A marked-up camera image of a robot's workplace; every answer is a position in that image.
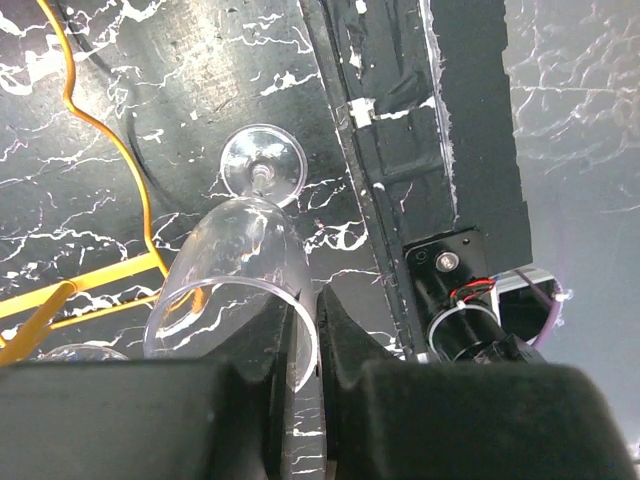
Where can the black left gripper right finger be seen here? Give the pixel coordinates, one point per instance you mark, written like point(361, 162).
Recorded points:
point(387, 418)

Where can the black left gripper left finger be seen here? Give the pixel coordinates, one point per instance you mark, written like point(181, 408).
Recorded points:
point(221, 416)

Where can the clear wine glass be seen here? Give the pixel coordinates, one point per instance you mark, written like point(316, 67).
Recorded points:
point(232, 332)

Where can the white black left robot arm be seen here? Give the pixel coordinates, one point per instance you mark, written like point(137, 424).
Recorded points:
point(461, 332)

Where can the gold wire wine glass rack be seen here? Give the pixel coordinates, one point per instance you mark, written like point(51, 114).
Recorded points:
point(69, 203)

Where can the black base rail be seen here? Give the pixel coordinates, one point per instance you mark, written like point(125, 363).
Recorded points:
point(422, 110)

